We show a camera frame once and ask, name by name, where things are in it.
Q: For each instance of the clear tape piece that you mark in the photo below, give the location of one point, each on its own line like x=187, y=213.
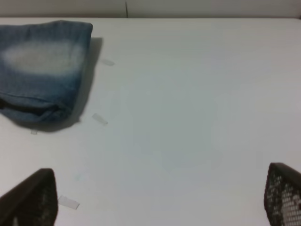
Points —
x=64, y=201
x=99, y=119
x=107, y=62

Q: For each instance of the children's blue denim shorts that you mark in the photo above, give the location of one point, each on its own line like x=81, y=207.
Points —
x=41, y=69

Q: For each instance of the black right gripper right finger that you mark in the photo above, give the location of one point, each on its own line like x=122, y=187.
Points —
x=282, y=195

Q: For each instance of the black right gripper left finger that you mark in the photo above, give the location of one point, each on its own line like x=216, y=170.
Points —
x=33, y=202

